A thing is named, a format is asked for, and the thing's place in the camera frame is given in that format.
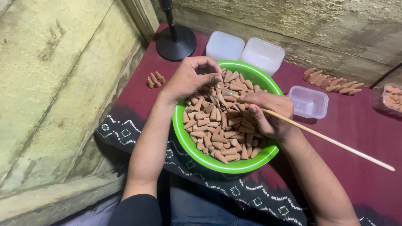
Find black cable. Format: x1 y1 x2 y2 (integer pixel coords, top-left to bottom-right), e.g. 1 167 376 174
369 62 402 90

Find person's blue jeans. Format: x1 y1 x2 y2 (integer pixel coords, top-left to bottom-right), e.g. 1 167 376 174
156 171 283 226

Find translucent plastic container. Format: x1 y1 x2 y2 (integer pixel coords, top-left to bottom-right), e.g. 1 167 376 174
206 31 245 62
240 38 286 77
286 85 329 120

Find heap of cones inside container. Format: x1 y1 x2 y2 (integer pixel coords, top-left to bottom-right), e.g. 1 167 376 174
383 85 402 110

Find black round stand base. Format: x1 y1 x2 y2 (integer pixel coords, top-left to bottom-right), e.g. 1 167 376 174
155 0 197 62

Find small cluster of brown cones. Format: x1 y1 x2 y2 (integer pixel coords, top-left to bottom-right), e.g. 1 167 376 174
146 71 166 89

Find maroon patterned batik cloth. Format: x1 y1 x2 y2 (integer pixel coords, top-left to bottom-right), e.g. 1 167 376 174
94 22 402 226

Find pile of brown incense cones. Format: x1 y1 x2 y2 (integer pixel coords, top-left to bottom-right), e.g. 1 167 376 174
182 68 268 165

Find long wooden stick brush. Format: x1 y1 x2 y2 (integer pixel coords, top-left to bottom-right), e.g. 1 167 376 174
216 84 396 172

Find clear container holding cones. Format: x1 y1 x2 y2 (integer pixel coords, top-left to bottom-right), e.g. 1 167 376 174
370 83 402 118

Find person's right hand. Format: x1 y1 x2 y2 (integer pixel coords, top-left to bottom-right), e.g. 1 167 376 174
238 91 298 141

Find row of brown cones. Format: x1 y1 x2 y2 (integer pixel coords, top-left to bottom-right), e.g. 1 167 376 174
303 67 365 96

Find person's left hand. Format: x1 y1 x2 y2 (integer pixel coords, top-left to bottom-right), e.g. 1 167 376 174
160 56 224 106

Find green plastic bowl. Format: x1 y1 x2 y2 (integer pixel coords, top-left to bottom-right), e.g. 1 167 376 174
172 60 283 174

